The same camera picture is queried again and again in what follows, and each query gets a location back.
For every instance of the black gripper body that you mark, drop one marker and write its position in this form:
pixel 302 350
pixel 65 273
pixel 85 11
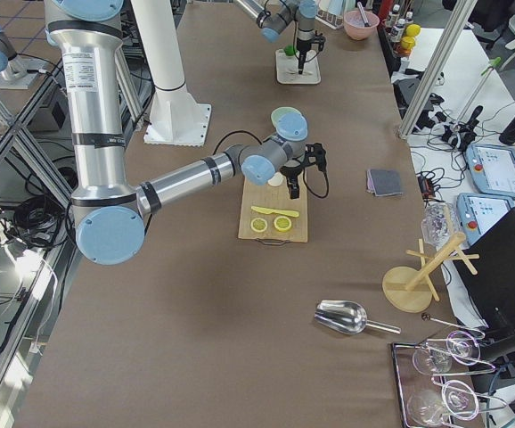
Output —
pixel 301 46
pixel 291 171

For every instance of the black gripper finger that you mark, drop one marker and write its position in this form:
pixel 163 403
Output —
pixel 293 187
pixel 302 58

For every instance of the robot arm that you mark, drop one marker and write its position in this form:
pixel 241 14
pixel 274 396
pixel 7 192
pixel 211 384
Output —
pixel 300 13
pixel 108 212

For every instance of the pink bowl with ice cubes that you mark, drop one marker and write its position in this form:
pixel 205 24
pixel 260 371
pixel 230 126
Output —
pixel 354 24

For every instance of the mint green bowl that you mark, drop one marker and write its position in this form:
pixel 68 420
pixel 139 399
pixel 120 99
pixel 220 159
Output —
pixel 277 113

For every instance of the metal tube in pink bowl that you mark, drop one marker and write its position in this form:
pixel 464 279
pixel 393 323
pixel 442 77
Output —
pixel 363 14

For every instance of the cream rectangular tray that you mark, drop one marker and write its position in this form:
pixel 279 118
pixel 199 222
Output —
pixel 287 69

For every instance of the bamboo cutting board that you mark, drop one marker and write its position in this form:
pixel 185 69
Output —
pixel 278 198

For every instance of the yellow plastic knife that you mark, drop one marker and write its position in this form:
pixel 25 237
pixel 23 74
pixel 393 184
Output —
pixel 271 211

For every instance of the lemon slice near edge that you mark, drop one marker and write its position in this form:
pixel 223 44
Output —
pixel 258 225

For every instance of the folded grey cloth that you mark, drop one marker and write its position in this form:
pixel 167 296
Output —
pixel 384 182

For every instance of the metal scoop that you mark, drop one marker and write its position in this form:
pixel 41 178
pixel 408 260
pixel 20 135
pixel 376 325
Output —
pixel 348 317

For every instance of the wooden mug tree stand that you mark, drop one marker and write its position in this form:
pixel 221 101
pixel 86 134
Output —
pixel 411 290

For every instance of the blue teach pendant near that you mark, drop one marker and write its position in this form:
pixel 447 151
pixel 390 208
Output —
pixel 478 212

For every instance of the blue teach pendant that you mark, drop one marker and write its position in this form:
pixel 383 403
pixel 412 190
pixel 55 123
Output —
pixel 478 212
pixel 492 168

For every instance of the blue teach pendant far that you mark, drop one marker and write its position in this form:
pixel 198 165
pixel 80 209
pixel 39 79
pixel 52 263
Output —
pixel 492 168

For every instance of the wine glass upper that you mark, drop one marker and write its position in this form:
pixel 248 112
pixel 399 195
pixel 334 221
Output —
pixel 436 356

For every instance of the wine glass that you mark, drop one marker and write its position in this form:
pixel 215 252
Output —
pixel 436 356
pixel 448 405

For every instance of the black monitor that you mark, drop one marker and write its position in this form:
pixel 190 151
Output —
pixel 492 289

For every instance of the wine glass lower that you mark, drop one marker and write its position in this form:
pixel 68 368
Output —
pixel 448 405

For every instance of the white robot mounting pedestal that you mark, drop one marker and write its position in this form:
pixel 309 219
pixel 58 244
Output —
pixel 175 117

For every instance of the aluminium frame post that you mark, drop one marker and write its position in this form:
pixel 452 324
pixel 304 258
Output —
pixel 461 13

